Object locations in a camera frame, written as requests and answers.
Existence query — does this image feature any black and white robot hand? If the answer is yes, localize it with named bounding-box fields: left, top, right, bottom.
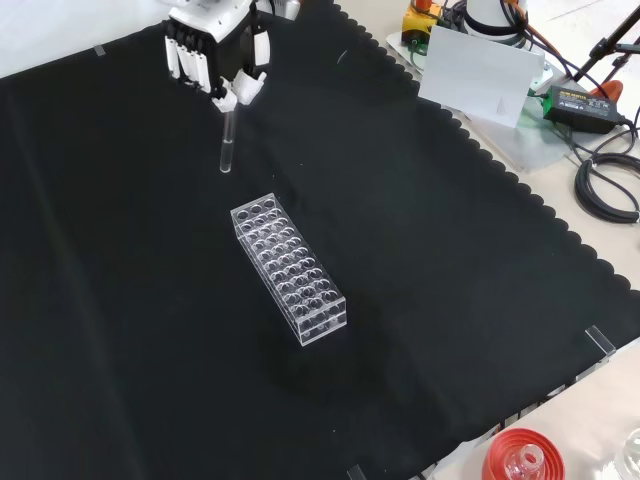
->
left=164, top=0, right=272, bottom=114

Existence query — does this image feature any clear glass test tube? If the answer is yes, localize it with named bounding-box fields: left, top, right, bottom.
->
left=219, top=110, right=238, bottom=175

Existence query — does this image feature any clear acrylic test tube rack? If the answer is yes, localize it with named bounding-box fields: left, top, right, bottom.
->
left=229, top=191, right=349, bottom=348

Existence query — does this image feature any yellow stop button box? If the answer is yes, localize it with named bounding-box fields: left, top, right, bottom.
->
left=401, top=0, right=444, bottom=47

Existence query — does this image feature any pale white board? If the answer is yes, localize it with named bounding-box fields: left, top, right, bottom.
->
left=416, top=24, right=546, bottom=129

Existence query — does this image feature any black bench cloth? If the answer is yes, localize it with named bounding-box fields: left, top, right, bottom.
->
left=0, top=0, right=640, bottom=480

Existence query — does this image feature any black power adapter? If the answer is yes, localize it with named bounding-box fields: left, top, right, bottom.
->
left=542, top=84, right=634, bottom=136

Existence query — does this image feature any black tripod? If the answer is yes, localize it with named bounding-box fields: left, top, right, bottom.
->
left=571, top=8, right=640, bottom=84

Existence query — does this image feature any orange plastic clamp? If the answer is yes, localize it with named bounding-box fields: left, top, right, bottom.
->
left=588, top=78, right=624, bottom=104

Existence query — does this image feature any red round ribbed stand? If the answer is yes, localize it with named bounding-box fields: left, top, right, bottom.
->
left=481, top=426, right=567, bottom=480

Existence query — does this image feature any small clear glass flask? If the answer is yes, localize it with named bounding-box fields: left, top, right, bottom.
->
left=504, top=446, right=546, bottom=480

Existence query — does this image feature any clear glass vessel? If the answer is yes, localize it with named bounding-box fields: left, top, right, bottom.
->
left=611, top=426, right=640, bottom=480

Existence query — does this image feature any orange cable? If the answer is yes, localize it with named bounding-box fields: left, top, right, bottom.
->
left=517, top=12, right=569, bottom=59

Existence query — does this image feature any grey metal base plate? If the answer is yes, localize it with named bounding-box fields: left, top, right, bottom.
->
left=384, top=28, right=604, bottom=174

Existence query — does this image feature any coiled black cable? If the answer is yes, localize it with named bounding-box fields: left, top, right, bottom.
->
left=574, top=153, right=640, bottom=224

